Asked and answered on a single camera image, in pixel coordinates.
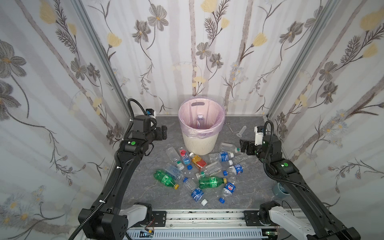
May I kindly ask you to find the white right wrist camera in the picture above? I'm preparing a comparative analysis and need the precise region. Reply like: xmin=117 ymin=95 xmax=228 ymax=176
xmin=254 ymin=126 xmax=264 ymax=146

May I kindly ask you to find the clear bottle green label right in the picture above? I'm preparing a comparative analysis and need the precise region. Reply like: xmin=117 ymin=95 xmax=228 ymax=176
xmin=220 ymin=143 xmax=241 ymax=154

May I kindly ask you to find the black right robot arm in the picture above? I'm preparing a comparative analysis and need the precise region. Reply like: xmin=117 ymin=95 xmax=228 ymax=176
xmin=240 ymin=120 xmax=361 ymax=240

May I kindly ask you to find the clear square bottle centre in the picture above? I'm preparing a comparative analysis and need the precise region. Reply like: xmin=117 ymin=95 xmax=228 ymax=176
xmin=196 ymin=162 xmax=222 ymax=180

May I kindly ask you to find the green bottle yellow cap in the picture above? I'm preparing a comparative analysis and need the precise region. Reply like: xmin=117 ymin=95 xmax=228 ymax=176
xmin=199 ymin=177 xmax=227 ymax=189
xmin=154 ymin=170 xmax=179 ymax=190

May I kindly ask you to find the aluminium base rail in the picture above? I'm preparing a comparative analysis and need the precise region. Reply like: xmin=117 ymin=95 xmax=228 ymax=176
xmin=80 ymin=208 xmax=331 ymax=240

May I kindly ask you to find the white ribbed waste bin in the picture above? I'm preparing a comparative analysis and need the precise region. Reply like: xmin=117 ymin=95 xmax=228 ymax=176
xmin=183 ymin=133 xmax=219 ymax=156

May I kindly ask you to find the clear bottle blue round logo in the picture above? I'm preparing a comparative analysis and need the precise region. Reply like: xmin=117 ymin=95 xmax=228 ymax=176
xmin=219 ymin=182 xmax=236 ymax=204

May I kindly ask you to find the clear bottle purple label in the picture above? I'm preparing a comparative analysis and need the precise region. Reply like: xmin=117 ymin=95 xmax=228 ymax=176
xmin=197 ymin=114 xmax=205 ymax=129

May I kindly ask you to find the clear bottle blue label front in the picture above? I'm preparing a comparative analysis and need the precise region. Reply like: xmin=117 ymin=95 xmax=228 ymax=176
xmin=183 ymin=178 xmax=208 ymax=206

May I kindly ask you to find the clear square bottle green band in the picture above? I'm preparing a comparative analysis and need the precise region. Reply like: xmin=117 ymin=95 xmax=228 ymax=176
xmin=166 ymin=147 xmax=185 ymax=171

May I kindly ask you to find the orange drink bottle red label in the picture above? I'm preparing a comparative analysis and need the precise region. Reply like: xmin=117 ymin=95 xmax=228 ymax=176
xmin=190 ymin=153 xmax=208 ymax=171

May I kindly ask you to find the clear bottle red blue label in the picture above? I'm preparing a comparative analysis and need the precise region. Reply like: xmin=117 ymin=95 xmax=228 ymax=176
xmin=178 ymin=147 xmax=193 ymax=171

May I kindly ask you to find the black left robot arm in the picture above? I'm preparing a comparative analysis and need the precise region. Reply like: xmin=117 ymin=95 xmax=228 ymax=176
xmin=69 ymin=99 xmax=167 ymax=240

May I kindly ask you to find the pink plastic bin liner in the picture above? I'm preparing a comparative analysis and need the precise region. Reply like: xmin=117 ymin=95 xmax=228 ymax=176
xmin=178 ymin=97 xmax=226 ymax=139

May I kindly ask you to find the clear crushed bottle white cap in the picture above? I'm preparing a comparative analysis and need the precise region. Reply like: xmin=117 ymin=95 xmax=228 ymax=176
xmin=228 ymin=153 xmax=253 ymax=166

